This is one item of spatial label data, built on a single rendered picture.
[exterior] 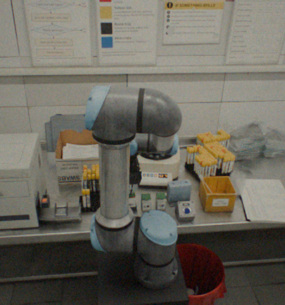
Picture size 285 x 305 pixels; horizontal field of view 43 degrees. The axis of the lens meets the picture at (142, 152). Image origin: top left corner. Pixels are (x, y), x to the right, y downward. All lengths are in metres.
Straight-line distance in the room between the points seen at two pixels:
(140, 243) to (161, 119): 0.41
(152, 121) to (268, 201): 0.99
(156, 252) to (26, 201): 0.59
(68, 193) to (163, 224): 0.72
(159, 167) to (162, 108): 0.86
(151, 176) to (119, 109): 0.89
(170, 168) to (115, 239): 0.71
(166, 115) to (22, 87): 1.17
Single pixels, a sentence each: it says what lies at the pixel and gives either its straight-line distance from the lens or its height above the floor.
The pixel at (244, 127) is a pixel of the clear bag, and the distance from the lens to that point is 2.05.
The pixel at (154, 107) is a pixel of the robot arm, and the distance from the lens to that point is 0.87.
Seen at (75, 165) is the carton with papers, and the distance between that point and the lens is 1.71.
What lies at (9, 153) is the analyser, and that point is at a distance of 1.49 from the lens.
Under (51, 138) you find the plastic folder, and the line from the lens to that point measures 2.02.
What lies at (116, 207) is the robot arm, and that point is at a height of 1.24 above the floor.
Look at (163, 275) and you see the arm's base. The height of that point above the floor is 0.99.
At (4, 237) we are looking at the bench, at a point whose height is 0.87.
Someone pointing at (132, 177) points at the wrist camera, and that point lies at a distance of 1.40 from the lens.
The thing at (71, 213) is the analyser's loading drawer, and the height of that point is 0.92.
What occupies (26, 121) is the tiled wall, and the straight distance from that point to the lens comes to 2.02.
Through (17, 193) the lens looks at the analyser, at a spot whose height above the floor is 1.06.
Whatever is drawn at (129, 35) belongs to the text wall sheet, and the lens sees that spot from 1.82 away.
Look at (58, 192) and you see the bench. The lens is 1.73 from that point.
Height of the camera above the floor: 1.91
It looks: 31 degrees down
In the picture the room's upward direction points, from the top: 2 degrees clockwise
